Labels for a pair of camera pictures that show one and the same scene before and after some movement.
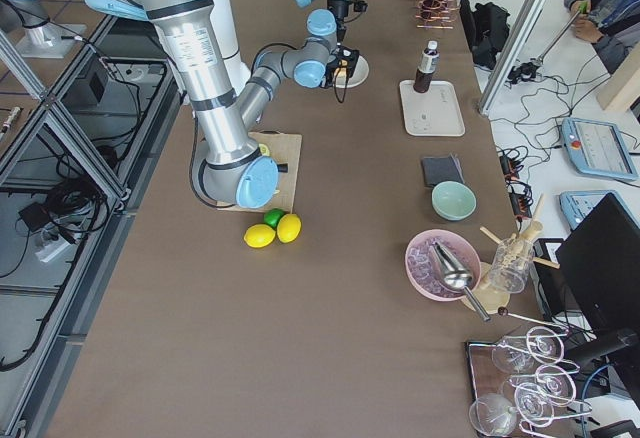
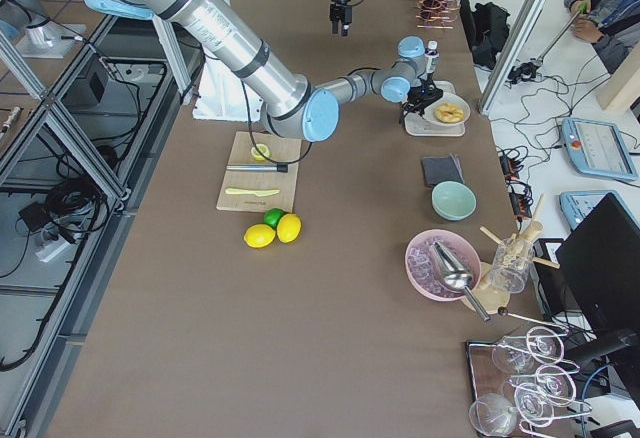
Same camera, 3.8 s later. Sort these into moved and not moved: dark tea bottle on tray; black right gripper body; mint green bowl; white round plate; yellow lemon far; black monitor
Moved: white round plate; black right gripper body
Not moved: yellow lemon far; mint green bowl; dark tea bottle on tray; black monitor
